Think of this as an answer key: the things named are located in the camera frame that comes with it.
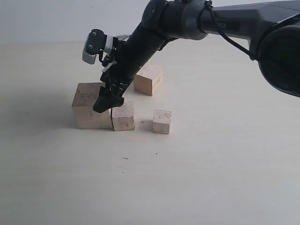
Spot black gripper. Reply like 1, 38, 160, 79
92, 25, 166, 113

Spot third largest wooden cube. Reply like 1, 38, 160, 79
111, 101, 135, 131

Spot second largest wooden cube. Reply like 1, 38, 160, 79
134, 62, 163, 96

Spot smallest wooden cube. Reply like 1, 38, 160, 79
152, 110, 172, 135

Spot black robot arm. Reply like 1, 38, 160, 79
86, 0, 300, 113

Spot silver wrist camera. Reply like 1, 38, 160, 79
82, 29, 119, 66

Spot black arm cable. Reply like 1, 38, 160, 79
199, 0, 258, 61

